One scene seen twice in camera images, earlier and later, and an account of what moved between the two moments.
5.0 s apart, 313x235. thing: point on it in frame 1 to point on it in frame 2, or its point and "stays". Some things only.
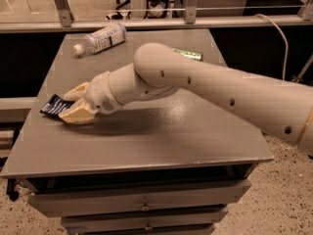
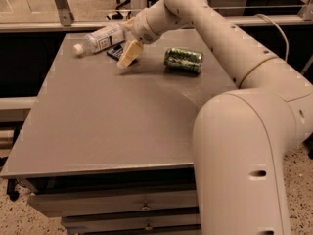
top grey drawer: x=55 y=204 stays
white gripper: x=99 y=93 to x=143 y=29
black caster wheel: x=11 y=189 stays
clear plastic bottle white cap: x=101 y=39 stays
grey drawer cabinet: x=165 y=164 stays
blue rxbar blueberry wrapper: x=56 y=105 to x=115 y=52
